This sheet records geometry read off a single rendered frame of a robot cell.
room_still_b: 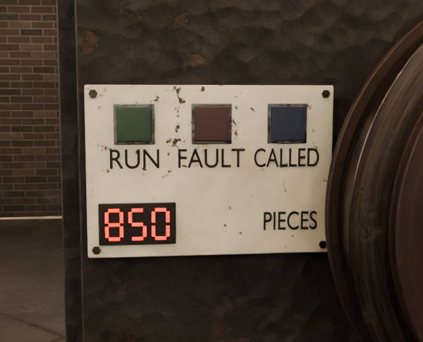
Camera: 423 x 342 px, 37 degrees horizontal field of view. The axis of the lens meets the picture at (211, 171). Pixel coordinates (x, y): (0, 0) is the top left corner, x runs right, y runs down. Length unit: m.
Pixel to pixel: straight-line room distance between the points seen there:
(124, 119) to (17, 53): 6.12
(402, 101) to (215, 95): 0.20
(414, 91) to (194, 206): 0.25
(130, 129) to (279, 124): 0.15
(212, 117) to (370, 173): 0.18
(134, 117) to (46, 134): 6.06
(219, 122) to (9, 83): 6.14
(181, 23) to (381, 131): 0.25
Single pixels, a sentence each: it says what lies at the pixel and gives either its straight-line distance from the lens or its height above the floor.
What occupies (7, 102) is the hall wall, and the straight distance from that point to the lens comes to 6.76.
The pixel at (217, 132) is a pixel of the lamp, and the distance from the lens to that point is 0.65.
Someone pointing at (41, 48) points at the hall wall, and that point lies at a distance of 6.71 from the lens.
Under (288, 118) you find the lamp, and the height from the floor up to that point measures 1.21.
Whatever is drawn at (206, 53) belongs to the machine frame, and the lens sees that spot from 0.68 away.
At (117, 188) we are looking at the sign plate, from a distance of 0.66.
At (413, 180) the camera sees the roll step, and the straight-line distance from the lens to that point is 0.55.
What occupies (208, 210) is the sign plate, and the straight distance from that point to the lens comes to 0.66.
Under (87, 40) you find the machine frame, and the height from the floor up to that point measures 1.29.
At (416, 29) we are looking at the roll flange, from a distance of 0.64.
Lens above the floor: 1.22
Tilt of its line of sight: 6 degrees down
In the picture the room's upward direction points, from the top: straight up
